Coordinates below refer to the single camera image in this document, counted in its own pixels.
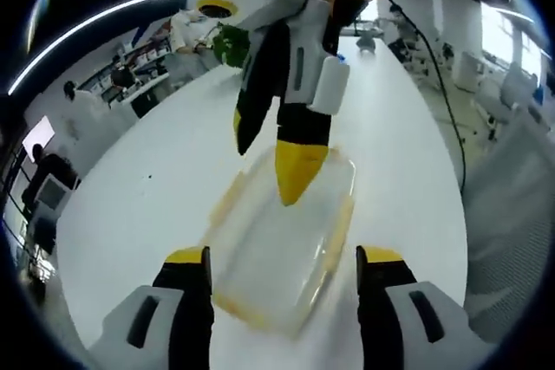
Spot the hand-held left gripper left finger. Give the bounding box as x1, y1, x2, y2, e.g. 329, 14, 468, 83
88, 244, 216, 370

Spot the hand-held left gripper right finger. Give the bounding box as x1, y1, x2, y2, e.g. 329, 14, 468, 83
355, 244, 491, 370

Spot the clear plastic tray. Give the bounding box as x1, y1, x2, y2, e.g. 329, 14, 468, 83
197, 144, 360, 341

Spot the clear plastic buckle container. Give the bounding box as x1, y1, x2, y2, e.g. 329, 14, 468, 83
207, 157, 355, 332

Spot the green potted plant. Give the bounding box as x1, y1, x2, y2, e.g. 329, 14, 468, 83
212, 23, 252, 68

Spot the black office chair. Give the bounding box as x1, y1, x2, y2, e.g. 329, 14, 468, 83
355, 29, 382, 55

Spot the white counter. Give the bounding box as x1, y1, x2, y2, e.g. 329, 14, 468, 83
116, 70, 174, 120

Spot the grey mesh chair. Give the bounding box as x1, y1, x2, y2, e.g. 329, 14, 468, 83
461, 118, 555, 345

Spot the white cabinet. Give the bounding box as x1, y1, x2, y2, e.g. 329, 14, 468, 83
454, 51, 486, 92

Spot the long curved ceiling light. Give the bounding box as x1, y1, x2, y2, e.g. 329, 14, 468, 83
7, 0, 181, 96

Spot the wall shelf with boxes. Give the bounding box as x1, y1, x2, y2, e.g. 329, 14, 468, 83
121, 34, 173, 75

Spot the black cable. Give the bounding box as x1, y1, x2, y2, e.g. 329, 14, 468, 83
380, 0, 467, 191

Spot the bright wall monitor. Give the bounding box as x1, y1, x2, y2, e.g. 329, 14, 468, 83
22, 114, 56, 150

